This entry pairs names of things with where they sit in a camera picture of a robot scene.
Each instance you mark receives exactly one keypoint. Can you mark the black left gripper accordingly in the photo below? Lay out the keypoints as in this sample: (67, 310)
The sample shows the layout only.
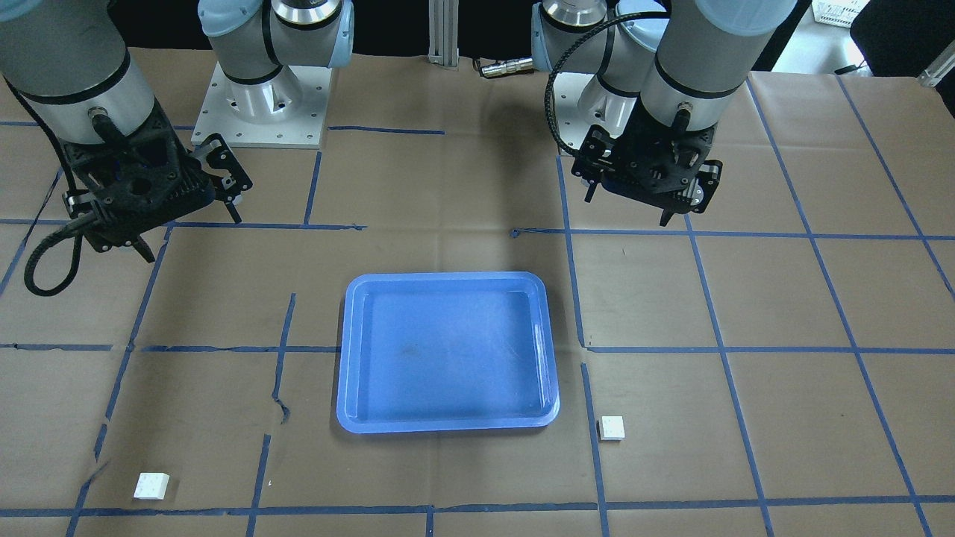
(595, 155)

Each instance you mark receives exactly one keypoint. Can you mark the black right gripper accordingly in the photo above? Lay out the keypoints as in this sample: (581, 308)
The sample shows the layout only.
(221, 161)

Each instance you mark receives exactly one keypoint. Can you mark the white block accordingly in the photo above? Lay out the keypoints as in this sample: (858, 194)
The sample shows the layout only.
(151, 486)
(611, 428)

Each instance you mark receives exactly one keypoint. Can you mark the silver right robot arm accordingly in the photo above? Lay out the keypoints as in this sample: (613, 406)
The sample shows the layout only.
(70, 67)

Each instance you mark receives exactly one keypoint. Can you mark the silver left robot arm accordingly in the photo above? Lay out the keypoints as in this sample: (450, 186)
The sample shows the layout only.
(662, 74)

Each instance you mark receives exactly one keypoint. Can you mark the blue plastic tray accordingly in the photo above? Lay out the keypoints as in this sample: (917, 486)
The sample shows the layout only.
(430, 352)

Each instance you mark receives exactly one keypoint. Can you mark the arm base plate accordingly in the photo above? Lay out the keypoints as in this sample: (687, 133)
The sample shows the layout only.
(290, 111)
(574, 120)

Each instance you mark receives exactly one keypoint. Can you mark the aluminium frame post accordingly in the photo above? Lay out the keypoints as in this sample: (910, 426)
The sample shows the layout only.
(443, 17)

